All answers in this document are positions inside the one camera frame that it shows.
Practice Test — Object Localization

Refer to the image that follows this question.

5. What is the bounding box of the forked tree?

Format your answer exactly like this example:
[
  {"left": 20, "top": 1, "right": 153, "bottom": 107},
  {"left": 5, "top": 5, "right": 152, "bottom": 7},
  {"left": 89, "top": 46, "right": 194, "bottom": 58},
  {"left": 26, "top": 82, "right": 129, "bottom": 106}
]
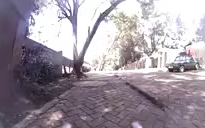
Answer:
[{"left": 53, "top": 0, "right": 128, "bottom": 78}]

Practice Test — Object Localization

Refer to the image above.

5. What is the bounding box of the red brick path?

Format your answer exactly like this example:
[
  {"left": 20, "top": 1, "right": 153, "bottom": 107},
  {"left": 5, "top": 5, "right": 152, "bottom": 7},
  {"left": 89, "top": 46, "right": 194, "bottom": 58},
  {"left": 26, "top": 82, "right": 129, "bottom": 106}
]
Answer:
[{"left": 13, "top": 71, "right": 178, "bottom": 128}]

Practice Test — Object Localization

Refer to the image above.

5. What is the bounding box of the row of trees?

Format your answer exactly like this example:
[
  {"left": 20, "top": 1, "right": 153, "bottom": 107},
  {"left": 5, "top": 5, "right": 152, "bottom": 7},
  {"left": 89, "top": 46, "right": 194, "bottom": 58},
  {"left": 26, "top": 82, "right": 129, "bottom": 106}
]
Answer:
[{"left": 89, "top": 0, "right": 205, "bottom": 71}]

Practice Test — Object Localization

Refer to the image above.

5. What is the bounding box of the dark kerb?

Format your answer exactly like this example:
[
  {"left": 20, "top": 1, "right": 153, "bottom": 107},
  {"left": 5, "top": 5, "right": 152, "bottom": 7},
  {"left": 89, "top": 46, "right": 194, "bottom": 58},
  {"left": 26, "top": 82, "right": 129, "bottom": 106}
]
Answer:
[{"left": 114, "top": 73, "right": 168, "bottom": 111}]

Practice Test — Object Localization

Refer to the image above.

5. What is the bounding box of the bare earth ground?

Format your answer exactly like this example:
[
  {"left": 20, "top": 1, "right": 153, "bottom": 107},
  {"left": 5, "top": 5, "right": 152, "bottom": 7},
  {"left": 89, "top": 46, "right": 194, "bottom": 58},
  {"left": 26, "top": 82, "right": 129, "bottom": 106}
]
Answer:
[{"left": 0, "top": 78, "right": 78, "bottom": 128}]

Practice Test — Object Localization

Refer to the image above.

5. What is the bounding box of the green hedge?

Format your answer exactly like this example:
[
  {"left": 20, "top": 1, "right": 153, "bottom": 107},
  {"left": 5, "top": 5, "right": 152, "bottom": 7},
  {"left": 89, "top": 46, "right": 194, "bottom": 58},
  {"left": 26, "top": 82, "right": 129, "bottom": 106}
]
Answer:
[{"left": 20, "top": 46, "right": 58, "bottom": 86}]

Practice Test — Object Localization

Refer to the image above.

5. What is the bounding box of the pale building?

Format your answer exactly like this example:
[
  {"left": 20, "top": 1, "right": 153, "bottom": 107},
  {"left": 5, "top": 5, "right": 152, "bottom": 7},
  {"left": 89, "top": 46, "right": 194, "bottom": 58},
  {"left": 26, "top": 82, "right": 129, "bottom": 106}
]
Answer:
[{"left": 144, "top": 41, "right": 205, "bottom": 69}]

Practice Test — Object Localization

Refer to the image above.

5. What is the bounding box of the robot's own part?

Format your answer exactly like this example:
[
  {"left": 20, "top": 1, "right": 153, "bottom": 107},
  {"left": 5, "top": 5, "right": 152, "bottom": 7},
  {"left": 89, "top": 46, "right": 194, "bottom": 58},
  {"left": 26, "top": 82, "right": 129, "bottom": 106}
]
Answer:
[{"left": 131, "top": 121, "right": 143, "bottom": 128}]

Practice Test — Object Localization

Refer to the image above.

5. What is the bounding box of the dark car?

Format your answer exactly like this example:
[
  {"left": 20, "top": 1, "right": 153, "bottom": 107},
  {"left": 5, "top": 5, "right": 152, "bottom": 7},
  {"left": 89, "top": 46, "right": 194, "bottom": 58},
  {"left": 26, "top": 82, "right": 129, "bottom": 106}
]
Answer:
[{"left": 166, "top": 54, "right": 202, "bottom": 73}]

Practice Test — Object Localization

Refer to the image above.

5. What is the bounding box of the paved road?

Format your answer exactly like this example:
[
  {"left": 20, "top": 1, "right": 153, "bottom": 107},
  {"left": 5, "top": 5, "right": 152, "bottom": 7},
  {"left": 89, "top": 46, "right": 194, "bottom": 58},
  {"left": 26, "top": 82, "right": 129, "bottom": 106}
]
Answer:
[{"left": 116, "top": 68, "right": 205, "bottom": 128}]

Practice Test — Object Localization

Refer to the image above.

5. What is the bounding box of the grey wall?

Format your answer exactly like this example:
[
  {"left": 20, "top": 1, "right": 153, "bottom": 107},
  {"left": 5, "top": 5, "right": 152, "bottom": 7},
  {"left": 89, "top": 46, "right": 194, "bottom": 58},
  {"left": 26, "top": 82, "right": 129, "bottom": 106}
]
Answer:
[{"left": 23, "top": 36, "right": 74, "bottom": 76}]

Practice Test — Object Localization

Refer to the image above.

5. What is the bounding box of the large dark wall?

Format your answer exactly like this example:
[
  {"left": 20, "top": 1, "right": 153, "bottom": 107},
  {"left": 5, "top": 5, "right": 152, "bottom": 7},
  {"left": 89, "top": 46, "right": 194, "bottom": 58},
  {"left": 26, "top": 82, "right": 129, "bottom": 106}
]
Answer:
[{"left": 0, "top": 0, "right": 34, "bottom": 104}]

